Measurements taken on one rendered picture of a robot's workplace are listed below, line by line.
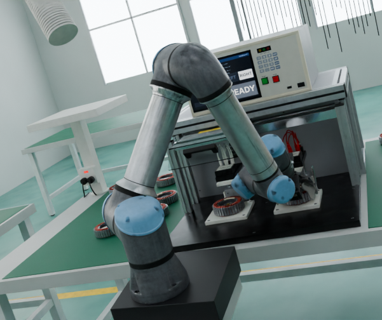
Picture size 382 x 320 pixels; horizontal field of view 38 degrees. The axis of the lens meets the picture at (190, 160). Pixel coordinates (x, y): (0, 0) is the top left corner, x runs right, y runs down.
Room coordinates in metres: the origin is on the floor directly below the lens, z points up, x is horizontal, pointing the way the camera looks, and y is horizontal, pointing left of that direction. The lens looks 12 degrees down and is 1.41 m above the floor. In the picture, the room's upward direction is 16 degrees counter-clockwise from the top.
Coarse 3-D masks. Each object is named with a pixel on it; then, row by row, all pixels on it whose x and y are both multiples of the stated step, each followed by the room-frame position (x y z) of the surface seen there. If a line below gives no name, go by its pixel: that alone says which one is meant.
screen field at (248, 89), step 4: (236, 84) 1.95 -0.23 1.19; (240, 84) 1.94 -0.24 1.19; (244, 84) 1.94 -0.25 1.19; (248, 84) 1.93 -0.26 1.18; (252, 84) 1.93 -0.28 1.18; (232, 88) 1.95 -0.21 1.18; (236, 88) 1.95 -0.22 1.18; (240, 88) 1.94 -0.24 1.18; (244, 88) 1.94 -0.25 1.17; (248, 88) 1.93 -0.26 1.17; (252, 88) 1.93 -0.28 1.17; (256, 88) 1.92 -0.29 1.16; (236, 92) 1.95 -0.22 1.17; (240, 92) 1.94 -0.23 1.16; (244, 92) 1.94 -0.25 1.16; (248, 92) 1.93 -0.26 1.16; (252, 92) 1.93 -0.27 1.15; (256, 92) 1.92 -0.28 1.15; (236, 96) 1.95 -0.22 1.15; (240, 96) 1.94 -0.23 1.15; (244, 96) 1.94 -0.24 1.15; (248, 96) 1.94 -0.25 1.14
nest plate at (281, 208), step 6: (318, 192) 1.79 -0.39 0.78; (318, 198) 1.74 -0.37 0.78; (276, 204) 1.79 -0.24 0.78; (282, 204) 1.77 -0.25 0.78; (300, 204) 1.73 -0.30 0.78; (306, 204) 1.71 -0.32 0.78; (312, 204) 1.70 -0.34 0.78; (318, 204) 1.68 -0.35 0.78; (276, 210) 1.73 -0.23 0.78; (282, 210) 1.72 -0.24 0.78; (288, 210) 1.72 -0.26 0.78; (294, 210) 1.71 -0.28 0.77; (300, 210) 1.70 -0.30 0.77
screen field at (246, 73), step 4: (236, 72) 1.94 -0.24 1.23; (240, 72) 1.94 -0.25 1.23; (244, 72) 1.93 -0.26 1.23; (248, 72) 1.93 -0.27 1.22; (252, 72) 1.92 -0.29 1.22; (232, 76) 1.95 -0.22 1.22; (236, 76) 1.94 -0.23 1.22; (240, 76) 1.94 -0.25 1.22; (244, 76) 1.93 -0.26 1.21; (248, 76) 1.93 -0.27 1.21; (252, 76) 1.92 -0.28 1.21; (232, 80) 1.95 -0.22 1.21; (236, 80) 1.94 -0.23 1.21
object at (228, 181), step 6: (222, 168) 1.92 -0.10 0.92; (228, 168) 1.90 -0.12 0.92; (234, 168) 1.93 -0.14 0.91; (240, 168) 1.99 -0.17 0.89; (216, 174) 1.91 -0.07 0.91; (222, 174) 1.91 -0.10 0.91; (228, 174) 1.90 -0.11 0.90; (234, 174) 1.90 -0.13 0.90; (216, 180) 1.91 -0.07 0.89; (222, 180) 1.91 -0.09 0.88; (228, 180) 1.89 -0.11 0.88; (228, 186) 2.00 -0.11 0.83
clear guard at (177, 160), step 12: (192, 132) 1.99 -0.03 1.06; (204, 132) 1.92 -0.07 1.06; (216, 132) 1.86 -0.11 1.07; (180, 144) 1.83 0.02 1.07; (192, 144) 1.78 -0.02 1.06; (204, 144) 1.76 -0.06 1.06; (216, 144) 1.74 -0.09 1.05; (228, 144) 1.72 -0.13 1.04; (168, 156) 1.79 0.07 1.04; (180, 156) 1.77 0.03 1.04; (192, 156) 1.75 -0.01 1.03; (204, 156) 1.73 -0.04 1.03; (216, 156) 1.71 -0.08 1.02; (228, 156) 1.69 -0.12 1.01; (168, 168) 1.76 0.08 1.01
